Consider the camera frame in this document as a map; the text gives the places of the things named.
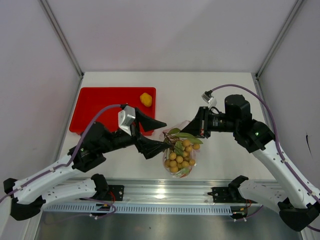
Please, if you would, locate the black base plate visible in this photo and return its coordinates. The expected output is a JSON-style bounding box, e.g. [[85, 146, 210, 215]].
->
[[91, 185, 125, 202], [206, 186, 257, 204]]

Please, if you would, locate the red plastic tray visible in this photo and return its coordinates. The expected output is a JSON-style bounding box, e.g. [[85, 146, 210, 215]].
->
[[69, 87, 156, 135]]

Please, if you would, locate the left aluminium frame post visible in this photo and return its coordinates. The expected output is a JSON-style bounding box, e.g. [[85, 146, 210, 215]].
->
[[38, 0, 84, 78]]

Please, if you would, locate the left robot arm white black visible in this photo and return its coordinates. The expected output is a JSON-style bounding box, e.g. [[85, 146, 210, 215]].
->
[[0, 104, 169, 222]]

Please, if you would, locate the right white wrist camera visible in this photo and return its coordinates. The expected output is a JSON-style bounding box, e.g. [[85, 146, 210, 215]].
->
[[201, 91, 217, 107]]

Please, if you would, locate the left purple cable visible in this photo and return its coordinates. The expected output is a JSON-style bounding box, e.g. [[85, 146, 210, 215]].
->
[[0, 103, 128, 221]]

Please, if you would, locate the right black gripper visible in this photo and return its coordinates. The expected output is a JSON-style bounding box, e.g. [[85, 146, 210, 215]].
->
[[179, 106, 239, 139]]

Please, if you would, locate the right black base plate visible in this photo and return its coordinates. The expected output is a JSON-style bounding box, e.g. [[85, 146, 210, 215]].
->
[[206, 186, 257, 204]]

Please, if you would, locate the yellow potato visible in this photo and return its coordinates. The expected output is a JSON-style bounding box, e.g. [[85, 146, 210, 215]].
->
[[139, 92, 153, 108]]

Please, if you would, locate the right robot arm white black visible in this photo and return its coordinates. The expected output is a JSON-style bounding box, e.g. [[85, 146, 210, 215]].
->
[[182, 94, 320, 232]]

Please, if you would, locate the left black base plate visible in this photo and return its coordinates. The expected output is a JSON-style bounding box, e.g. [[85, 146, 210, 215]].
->
[[91, 185, 125, 202]]

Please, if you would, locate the right aluminium frame post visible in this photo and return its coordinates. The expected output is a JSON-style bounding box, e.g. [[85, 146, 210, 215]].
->
[[255, 0, 307, 81]]

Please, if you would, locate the slotted white cable duct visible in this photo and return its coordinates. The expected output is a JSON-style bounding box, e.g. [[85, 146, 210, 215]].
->
[[44, 202, 233, 216]]

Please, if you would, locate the aluminium frame post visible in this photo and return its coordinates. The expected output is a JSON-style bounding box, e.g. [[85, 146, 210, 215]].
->
[[38, 0, 84, 78], [255, 0, 307, 81]]

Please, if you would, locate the clear pink-dotted zip bag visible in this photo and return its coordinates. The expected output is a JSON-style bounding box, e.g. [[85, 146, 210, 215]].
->
[[159, 119, 201, 180]]

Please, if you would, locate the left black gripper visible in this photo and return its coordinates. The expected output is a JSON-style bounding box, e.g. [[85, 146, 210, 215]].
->
[[99, 107, 172, 159]]

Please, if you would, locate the bunch of tan longans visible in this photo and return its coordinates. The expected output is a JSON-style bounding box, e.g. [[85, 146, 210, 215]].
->
[[162, 127, 204, 174]]

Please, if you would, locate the orange purple sweet potato slice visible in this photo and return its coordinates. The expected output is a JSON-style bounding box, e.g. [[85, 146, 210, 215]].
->
[[173, 171, 191, 178]]

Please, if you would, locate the aluminium mounting rail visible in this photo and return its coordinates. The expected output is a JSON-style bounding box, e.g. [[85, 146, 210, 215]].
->
[[33, 177, 307, 206]]

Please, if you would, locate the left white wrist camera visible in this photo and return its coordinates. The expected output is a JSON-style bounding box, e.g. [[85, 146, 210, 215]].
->
[[118, 105, 136, 136]]

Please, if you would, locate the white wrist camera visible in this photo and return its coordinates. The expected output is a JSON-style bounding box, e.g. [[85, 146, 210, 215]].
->
[[118, 105, 136, 136], [201, 91, 217, 107]]

